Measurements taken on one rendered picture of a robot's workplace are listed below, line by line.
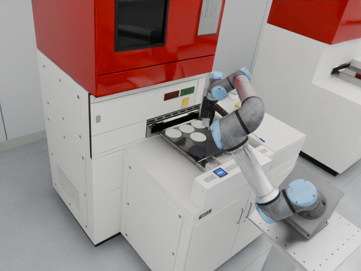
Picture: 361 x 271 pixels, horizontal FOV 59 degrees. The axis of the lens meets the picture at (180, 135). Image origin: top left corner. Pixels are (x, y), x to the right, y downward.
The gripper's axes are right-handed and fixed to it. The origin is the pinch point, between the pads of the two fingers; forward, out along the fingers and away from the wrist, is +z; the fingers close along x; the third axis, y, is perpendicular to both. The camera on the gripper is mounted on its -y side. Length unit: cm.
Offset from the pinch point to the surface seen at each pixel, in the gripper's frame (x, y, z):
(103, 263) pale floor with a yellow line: 36, 54, 97
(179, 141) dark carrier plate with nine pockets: 8.0, 16.9, 7.3
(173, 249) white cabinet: 51, 10, 50
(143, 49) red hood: 13, 41, -46
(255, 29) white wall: -320, -60, 13
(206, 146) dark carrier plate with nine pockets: 8.9, 0.7, 7.4
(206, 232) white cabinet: 47, -6, 37
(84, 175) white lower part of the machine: 22, 70, 34
